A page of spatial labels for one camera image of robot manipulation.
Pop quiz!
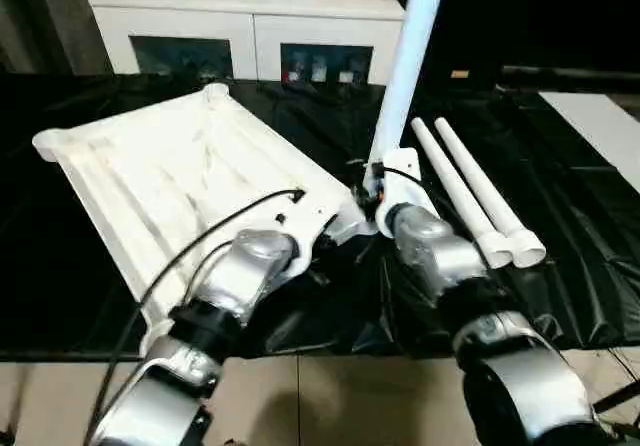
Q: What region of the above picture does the white plastic table leg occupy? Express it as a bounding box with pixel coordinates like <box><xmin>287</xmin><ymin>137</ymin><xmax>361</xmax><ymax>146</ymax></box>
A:
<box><xmin>409</xmin><ymin>118</ymin><xmax>515</xmax><ymax>271</ymax></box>
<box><xmin>433</xmin><ymin>116</ymin><xmax>548</xmax><ymax>269</ymax></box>
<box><xmin>361</xmin><ymin>0</ymin><xmax>452</xmax><ymax>203</ymax></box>

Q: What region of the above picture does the white plastic table top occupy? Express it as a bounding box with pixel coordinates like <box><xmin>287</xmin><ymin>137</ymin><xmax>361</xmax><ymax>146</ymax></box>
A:
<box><xmin>31</xmin><ymin>83</ymin><xmax>377</xmax><ymax>358</ymax></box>

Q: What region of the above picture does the white board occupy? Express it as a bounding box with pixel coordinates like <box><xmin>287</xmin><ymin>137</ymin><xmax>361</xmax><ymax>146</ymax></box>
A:
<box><xmin>537</xmin><ymin>90</ymin><xmax>640</xmax><ymax>196</ymax></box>

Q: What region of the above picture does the black bar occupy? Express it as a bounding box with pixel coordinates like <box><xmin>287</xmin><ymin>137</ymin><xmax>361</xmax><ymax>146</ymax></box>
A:
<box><xmin>501</xmin><ymin>64</ymin><xmax>640</xmax><ymax>86</ymax></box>

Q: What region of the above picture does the white cabinet with glass doors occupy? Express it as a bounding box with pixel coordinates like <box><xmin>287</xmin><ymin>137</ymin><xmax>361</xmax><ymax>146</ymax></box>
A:
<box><xmin>87</xmin><ymin>0</ymin><xmax>406</xmax><ymax>86</ymax></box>

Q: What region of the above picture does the black mat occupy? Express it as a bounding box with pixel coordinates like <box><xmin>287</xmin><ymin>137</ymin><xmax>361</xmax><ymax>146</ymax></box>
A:
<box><xmin>0</xmin><ymin>68</ymin><xmax>640</xmax><ymax>362</ymax></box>

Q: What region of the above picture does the black stand leg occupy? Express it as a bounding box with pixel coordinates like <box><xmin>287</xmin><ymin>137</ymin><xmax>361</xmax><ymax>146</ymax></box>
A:
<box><xmin>591</xmin><ymin>381</ymin><xmax>640</xmax><ymax>413</ymax></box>

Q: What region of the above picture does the grey curtain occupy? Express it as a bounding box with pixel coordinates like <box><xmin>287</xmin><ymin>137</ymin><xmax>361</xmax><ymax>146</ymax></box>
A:
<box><xmin>0</xmin><ymin>0</ymin><xmax>110</xmax><ymax>76</ymax></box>

